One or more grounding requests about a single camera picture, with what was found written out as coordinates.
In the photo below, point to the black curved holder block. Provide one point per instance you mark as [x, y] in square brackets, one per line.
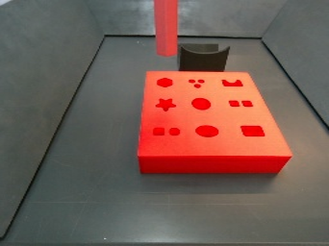
[202, 57]

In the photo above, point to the red shape-sorting block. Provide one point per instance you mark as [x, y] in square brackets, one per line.
[206, 124]

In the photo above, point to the red hexagonal peg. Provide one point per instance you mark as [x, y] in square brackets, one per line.
[166, 27]

